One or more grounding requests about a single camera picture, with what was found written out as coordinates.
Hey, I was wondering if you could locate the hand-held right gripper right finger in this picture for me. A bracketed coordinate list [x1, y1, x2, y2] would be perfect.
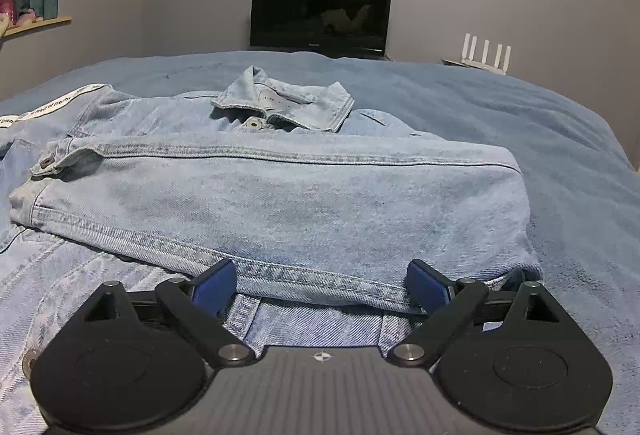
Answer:
[387, 259, 568, 368]

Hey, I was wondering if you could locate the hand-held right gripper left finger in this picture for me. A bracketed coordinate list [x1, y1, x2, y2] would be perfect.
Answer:
[82, 259, 256, 368]

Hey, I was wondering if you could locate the light blue sweatshirt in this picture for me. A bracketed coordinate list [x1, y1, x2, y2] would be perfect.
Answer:
[0, 65, 546, 435]

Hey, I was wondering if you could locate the blue fleece blanket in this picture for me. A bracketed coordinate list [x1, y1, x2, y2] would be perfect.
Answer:
[0, 50, 640, 435]

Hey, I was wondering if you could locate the white router with antennas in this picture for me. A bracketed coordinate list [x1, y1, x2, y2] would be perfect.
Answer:
[442, 33, 513, 76]

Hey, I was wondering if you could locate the black monitor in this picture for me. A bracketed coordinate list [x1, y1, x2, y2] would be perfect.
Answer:
[250, 0, 394, 58]

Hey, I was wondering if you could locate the wooden window sill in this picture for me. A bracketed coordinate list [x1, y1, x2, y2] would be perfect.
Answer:
[0, 16, 72, 38]

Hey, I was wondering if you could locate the pink cloth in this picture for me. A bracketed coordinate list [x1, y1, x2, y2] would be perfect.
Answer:
[0, 0, 37, 26]

